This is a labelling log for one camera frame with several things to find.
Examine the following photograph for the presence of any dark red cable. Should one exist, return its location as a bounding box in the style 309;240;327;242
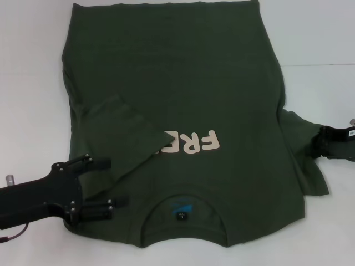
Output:
0;222;29;244

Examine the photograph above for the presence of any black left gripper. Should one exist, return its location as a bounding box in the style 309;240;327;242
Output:
0;154;129;231

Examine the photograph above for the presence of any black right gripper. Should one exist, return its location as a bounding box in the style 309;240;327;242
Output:
312;125;355;162

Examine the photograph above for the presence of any dark green FREE t-shirt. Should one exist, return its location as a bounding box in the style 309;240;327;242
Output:
61;1;331;249

